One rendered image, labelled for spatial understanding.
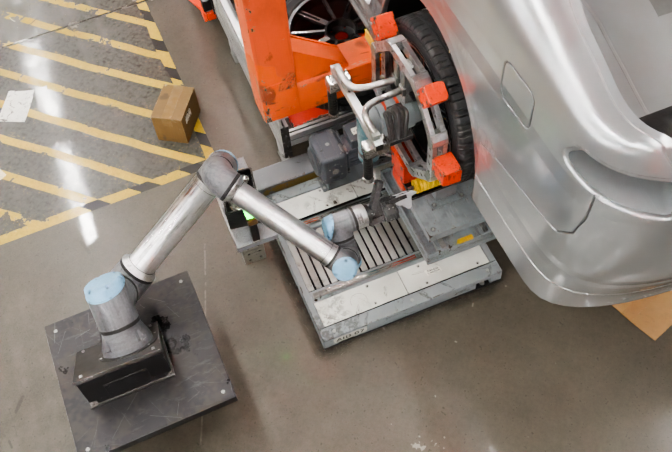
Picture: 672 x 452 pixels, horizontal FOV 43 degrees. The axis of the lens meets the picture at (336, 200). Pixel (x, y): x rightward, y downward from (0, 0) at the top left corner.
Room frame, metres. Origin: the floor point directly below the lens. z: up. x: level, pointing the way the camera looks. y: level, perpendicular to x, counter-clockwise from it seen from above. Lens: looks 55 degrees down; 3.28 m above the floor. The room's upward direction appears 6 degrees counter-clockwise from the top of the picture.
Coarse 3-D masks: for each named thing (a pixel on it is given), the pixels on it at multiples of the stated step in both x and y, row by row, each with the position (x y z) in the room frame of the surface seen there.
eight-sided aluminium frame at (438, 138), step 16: (384, 48) 2.21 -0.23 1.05; (400, 48) 2.16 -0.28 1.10; (384, 64) 2.32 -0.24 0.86; (400, 64) 2.08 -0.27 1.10; (416, 64) 2.05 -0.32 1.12; (416, 80) 1.98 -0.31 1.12; (416, 96) 1.95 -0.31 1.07; (432, 112) 1.92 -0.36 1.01; (432, 128) 1.86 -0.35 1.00; (400, 144) 2.10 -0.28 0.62; (432, 144) 1.82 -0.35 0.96; (416, 160) 2.03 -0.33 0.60; (416, 176) 1.93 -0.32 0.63; (432, 176) 1.82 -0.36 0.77
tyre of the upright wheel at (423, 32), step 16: (416, 16) 2.26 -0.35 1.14; (400, 32) 2.27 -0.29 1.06; (416, 32) 2.16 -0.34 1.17; (432, 32) 2.14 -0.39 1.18; (432, 48) 2.07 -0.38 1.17; (432, 64) 2.03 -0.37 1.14; (448, 64) 2.00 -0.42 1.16; (448, 80) 1.95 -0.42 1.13; (464, 96) 1.91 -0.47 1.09; (448, 112) 1.90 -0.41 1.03; (464, 112) 1.87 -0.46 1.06; (464, 128) 1.84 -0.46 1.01; (416, 144) 2.12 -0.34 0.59; (464, 144) 1.81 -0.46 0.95; (464, 160) 1.80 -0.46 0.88; (464, 176) 1.81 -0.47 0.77
